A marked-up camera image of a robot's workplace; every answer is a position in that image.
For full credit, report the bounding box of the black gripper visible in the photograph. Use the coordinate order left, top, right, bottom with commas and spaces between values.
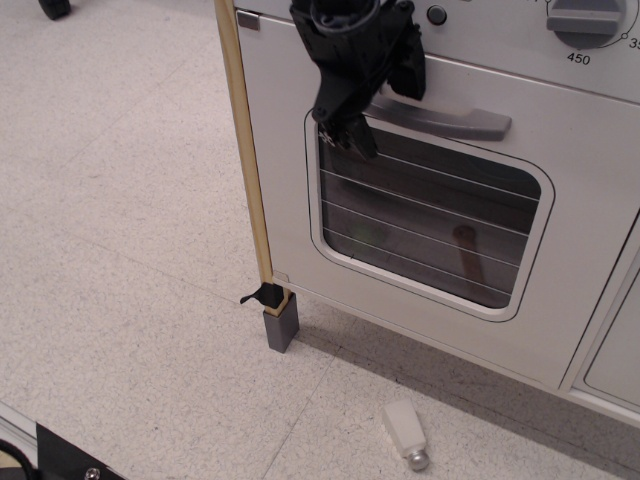
289, 1, 426, 159

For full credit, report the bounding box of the grey oven door handle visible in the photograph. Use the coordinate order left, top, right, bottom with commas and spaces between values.
365, 94, 512, 142

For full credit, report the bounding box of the white oven door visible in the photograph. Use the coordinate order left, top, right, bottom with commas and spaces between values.
236, 9, 640, 391

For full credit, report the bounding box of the white toy oven cabinet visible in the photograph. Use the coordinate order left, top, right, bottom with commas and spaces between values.
234, 0, 640, 431

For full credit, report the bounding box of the dark round push button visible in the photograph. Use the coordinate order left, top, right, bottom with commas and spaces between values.
426, 5, 447, 26

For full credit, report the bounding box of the wooden slotted spatula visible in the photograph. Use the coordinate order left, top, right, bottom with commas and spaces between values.
453, 225, 486, 292

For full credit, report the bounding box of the grey temperature knob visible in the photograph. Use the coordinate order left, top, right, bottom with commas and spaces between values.
546, 0, 627, 49

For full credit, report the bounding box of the black tape piece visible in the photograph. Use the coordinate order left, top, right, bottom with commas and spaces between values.
240, 282, 284, 309

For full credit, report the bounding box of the white salt shaker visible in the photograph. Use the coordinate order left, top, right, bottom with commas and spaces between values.
382, 398, 430, 472

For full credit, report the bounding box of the black caster wheel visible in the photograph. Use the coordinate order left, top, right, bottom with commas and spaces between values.
38, 0, 71, 21

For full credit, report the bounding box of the white cabinet door right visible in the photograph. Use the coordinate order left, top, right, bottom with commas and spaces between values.
585, 274, 639, 406

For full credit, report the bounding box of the wooden corner post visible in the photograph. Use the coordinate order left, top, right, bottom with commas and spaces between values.
213, 0, 296, 321

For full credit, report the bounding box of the grey post foot cap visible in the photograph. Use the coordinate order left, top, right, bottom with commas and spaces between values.
263, 294, 300, 353

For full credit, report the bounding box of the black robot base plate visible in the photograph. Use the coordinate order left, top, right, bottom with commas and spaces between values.
36, 423, 124, 480

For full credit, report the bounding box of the aluminium frame rail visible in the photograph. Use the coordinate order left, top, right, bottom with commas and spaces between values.
0, 402, 38, 467

